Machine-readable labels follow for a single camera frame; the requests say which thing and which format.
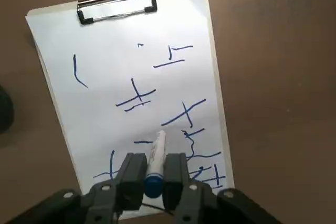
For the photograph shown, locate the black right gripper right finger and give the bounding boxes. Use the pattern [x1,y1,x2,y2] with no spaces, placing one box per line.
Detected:
[162,153,283,224]

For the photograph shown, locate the black mesh pen holder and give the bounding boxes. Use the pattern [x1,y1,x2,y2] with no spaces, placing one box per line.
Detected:
[0,84,14,133]

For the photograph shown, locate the white A4 paper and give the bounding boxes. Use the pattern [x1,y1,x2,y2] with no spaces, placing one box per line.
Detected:
[26,0,233,219]

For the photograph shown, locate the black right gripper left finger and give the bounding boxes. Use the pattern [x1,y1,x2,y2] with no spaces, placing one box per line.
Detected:
[10,152,148,224]

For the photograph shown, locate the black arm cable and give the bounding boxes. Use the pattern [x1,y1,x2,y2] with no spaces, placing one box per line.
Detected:
[141,202,175,216]

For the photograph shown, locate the white marker with blue cap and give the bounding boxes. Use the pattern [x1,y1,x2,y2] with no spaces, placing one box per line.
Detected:
[143,130,167,198]

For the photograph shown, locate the cream clipboard with metal clip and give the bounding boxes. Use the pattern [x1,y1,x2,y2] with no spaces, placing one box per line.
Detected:
[25,0,236,221]

